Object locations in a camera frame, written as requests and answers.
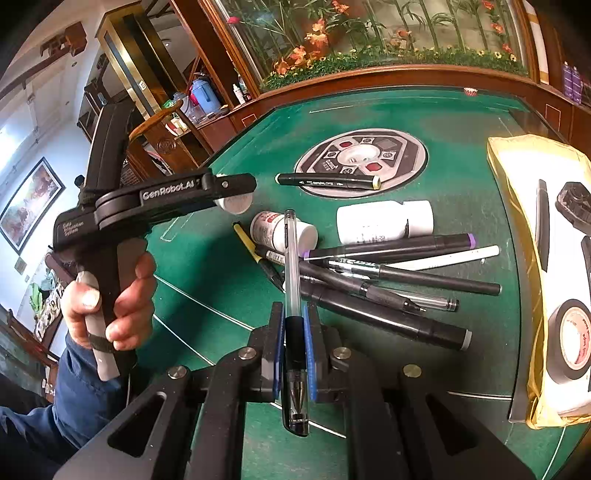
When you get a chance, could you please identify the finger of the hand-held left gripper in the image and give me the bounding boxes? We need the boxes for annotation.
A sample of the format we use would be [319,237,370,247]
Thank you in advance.
[196,173,258,205]

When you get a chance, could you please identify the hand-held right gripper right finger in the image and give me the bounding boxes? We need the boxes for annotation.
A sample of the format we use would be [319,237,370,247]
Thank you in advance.
[302,305,536,480]

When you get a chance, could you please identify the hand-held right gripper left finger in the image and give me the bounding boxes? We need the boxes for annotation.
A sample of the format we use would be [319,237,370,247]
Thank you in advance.
[53,302,284,480]

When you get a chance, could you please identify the small white bottle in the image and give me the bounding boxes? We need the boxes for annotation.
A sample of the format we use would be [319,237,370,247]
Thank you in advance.
[216,173,255,216]

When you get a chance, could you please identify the clear gel pen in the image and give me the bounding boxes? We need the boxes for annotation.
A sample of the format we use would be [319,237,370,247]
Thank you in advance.
[281,209,311,437]
[406,290,461,313]

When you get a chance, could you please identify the person's left forearm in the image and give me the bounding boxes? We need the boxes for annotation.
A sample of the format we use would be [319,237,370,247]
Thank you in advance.
[0,330,139,467]

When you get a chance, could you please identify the person's left hand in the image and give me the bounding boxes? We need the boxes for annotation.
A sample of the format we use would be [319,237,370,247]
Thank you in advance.
[61,251,158,354]

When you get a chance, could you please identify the yellow black pen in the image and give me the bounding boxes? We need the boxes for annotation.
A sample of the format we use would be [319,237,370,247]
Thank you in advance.
[232,222,284,291]

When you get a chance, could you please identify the white bottle red label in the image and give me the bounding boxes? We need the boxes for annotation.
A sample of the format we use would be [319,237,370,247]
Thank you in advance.
[250,210,318,253]

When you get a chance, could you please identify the thick black marker grey cap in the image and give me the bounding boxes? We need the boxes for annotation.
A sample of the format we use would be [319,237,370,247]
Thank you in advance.
[300,281,473,352]

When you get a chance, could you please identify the clear plastic jug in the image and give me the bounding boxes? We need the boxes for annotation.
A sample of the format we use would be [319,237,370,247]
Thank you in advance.
[174,91,198,123]

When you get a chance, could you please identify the black marker yellow caps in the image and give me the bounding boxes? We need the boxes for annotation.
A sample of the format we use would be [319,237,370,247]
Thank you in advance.
[276,172,382,191]

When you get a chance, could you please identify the blue thermos jug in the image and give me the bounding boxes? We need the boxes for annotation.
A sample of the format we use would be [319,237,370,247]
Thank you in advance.
[189,76,221,116]

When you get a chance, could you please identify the wooden chair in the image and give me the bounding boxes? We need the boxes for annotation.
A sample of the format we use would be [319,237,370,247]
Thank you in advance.
[127,99,205,182]

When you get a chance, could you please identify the black pen ribbed grip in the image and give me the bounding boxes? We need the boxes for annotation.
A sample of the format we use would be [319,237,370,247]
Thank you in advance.
[254,244,424,315]

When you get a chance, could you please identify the large white bottle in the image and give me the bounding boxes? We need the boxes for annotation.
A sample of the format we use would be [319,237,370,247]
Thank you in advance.
[336,200,435,245]

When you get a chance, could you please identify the black gel pen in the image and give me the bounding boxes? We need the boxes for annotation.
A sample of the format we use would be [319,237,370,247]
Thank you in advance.
[323,257,502,297]

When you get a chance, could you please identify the white pen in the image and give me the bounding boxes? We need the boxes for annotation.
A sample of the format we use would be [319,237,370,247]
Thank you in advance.
[392,245,501,271]

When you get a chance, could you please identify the round table control panel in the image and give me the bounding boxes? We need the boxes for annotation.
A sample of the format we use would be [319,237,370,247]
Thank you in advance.
[294,130,428,199]

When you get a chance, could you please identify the artificial flower display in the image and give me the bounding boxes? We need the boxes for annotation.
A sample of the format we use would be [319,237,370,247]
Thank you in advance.
[222,0,529,90]

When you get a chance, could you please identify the black electrical tape roll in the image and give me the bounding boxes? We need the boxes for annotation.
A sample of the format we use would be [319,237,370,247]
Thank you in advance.
[547,299,591,385]

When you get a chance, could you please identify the black slim pen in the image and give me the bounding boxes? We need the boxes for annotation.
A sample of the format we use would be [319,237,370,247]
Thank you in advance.
[536,179,551,274]

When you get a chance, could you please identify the black rounded gadget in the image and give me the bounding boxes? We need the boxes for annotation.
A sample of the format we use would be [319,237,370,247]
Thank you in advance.
[556,182,591,227]

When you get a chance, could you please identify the framed wall painting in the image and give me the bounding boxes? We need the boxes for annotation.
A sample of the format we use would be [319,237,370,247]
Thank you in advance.
[0,157,66,253]

